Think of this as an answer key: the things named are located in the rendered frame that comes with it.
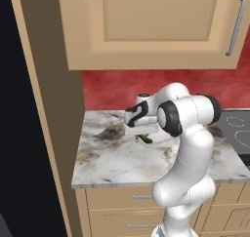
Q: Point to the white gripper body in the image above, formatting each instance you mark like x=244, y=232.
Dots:
x=143, y=129

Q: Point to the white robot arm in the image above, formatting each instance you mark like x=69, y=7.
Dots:
x=192, y=156

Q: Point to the green squash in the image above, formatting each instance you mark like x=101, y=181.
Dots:
x=145, y=138

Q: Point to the beige fridge housing panel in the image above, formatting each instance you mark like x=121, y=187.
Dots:
x=49, y=110

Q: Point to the black fridge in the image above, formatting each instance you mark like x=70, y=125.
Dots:
x=22, y=133

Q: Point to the beige drawer front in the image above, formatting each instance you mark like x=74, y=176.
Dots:
x=120, y=198
x=125, y=223

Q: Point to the grey hob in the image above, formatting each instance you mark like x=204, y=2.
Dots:
x=236, y=132

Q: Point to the beige base cupboard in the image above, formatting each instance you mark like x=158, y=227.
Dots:
x=226, y=210

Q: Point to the beige wall cupboard door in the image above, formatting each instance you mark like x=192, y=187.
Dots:
x=153, y=26

